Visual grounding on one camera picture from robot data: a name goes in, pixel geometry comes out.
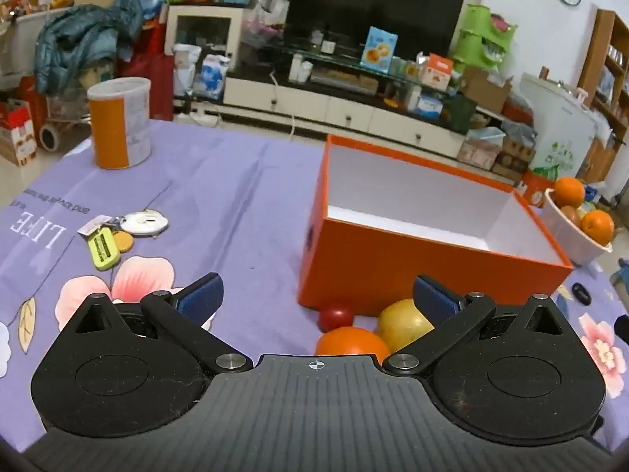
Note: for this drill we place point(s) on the dark green bag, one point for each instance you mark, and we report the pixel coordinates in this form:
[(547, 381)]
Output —
[(457, 114)]

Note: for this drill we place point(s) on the brown cardboard box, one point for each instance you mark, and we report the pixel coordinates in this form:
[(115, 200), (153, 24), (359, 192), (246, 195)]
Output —
[(484, 91)]

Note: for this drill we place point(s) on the red cherry tomato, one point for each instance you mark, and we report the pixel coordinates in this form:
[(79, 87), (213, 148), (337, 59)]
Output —
[(335, 317)]

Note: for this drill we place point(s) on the blue jacket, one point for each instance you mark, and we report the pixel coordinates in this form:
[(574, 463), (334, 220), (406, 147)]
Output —
[(78, 34)]

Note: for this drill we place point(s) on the small black device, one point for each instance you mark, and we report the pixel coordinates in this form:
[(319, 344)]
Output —
[(581, 294)]

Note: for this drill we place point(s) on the red carton box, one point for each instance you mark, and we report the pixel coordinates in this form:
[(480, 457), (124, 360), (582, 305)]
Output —
[(17, 132)]

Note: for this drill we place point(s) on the white plastic bag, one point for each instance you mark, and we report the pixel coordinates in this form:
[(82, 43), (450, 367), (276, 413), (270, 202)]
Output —
[(185, 69)]

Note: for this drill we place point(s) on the metal cart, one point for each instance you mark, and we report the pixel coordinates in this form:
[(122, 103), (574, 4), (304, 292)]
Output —
[(50, 136)]

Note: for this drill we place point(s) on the wooden bookshelf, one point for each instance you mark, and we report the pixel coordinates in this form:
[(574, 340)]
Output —
[(602, 34)]

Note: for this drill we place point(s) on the purple floral tablecloth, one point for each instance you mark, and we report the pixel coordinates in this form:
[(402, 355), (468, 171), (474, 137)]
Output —
[(221, 196)]

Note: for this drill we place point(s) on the black television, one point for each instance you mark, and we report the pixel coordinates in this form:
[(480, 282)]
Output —
[(373, 0)]

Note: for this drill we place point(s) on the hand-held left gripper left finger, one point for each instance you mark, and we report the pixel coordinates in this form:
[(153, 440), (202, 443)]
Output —
[(199, 300)]

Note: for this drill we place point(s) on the white and blue bag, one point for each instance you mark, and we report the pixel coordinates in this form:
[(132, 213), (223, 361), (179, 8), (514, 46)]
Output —
[(214, 76)]

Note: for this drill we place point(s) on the pale green apple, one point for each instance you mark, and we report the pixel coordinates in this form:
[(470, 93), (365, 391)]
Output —
[(588, 209)]

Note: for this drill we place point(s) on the red bag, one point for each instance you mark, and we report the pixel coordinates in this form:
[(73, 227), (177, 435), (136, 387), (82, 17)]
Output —
[(152, 83)]

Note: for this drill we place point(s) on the large orange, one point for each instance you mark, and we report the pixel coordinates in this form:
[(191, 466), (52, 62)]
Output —
[(349, 341)]

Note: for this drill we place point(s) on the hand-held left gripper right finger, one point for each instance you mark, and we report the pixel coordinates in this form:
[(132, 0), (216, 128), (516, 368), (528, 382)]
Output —
[(435, 300)]

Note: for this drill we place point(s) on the orange cardboard box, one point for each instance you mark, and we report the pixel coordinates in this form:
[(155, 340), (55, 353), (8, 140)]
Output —
[(393, 265)]

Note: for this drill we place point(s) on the small white label tag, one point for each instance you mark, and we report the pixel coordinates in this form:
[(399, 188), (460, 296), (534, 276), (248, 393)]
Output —
[(93, 226)]

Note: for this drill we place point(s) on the yellow-green key tag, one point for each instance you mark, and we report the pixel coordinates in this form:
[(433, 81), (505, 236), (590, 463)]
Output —
[(103, 250)]

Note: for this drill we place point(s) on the green plastic rack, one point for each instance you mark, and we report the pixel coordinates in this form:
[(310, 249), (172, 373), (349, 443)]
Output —
[(479, 44)]

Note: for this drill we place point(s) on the white and black TV stand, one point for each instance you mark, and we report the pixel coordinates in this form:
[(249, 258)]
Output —
[(304, 103)]

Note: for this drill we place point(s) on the blue tissue pack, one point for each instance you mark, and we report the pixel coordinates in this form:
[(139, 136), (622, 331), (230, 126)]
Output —
[(430, 107)]

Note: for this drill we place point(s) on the white bowl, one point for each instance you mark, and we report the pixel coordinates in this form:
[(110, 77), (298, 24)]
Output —
[(570, 246)]

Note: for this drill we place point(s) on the white chest freezer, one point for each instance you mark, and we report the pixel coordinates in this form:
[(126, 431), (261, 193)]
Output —
[(560, 123)]

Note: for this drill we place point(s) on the printed cardboard box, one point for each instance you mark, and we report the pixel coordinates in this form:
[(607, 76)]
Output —
[(513, 160)]

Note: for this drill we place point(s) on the blue snack box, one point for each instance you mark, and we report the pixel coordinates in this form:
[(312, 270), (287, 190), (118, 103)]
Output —
[(379, 49)]

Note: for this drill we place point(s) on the orange and white can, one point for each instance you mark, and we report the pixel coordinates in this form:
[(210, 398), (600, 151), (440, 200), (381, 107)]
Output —
[(115, 132)]

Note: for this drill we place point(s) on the orange round key tag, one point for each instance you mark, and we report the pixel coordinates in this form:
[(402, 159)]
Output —
[(124, 243)]

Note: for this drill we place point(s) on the brown round fruit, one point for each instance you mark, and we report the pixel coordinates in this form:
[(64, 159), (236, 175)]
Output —
[(570, 216)]

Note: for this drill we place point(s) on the greenish yellow pear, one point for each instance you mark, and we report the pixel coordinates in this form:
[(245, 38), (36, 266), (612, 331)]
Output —
[(400, 324)]

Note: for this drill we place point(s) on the orange and white carton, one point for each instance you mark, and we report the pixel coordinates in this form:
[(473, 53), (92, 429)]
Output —
[(436, 71)]

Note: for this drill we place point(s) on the white glass door cabinet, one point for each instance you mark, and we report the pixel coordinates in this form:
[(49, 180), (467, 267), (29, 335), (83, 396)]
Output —
[(172, 34)]

